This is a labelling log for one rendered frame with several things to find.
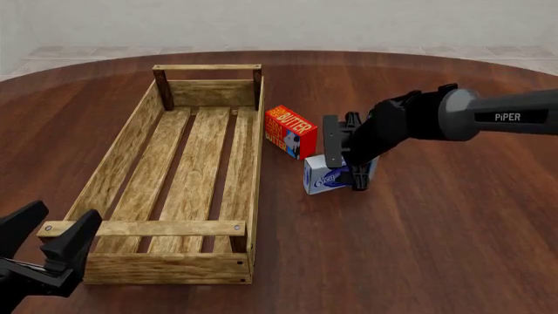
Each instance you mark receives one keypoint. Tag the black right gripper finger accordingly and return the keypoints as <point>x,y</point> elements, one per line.
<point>345,178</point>

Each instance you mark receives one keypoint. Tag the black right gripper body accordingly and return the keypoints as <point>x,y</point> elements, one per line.
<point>362,176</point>

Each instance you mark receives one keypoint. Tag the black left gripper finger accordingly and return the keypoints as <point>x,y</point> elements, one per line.
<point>72,245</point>
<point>22,225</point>

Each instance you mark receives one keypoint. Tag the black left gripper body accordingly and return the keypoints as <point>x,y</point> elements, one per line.
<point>39,278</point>

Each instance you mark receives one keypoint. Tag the white blue cream cheese box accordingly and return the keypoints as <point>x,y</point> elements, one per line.
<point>318,176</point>

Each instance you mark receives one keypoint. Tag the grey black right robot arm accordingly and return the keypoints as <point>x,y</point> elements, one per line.
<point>501,117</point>

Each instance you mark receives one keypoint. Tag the wooden slat tray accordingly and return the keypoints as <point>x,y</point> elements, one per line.
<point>192,183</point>

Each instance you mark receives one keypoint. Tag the flat grey plate on stalk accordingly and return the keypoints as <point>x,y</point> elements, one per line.
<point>332,140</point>

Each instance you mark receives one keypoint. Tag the red butter box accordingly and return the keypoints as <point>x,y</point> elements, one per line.
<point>301,129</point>

